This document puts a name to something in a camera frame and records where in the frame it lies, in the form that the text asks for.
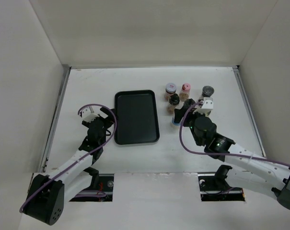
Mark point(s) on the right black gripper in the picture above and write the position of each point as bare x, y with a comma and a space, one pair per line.
179, 113

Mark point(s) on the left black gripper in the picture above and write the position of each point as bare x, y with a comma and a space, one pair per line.
107, 120

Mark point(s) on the blue label silver lid jar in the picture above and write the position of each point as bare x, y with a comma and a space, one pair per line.
174, 123

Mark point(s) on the small black cap spice bottle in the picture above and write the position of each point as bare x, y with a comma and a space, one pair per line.
173, 102

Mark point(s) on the white lid red label jar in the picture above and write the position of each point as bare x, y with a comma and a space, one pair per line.
170, 89

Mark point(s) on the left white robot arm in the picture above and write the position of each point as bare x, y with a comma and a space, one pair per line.
76, 178

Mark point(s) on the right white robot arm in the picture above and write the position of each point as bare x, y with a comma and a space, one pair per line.
241, 168

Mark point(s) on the black lid grinder bottle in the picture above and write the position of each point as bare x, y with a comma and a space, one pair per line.
188, 103

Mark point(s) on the pink lid spice bottle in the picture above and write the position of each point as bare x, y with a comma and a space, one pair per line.
185, 92

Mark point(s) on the black plastic tray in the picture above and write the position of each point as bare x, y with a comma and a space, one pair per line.
137, 119

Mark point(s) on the clear lid pepper grinder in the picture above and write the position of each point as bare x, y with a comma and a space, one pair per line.
207, 91

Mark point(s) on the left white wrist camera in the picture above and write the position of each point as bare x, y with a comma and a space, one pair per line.
87, 114

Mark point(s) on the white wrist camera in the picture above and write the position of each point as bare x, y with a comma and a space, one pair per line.
204, 107
87, 114

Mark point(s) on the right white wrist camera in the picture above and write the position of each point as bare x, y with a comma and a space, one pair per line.
204, 107

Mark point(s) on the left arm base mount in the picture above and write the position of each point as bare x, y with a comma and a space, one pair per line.
100, 189

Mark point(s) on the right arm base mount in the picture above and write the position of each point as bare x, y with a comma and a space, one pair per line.
214, 188

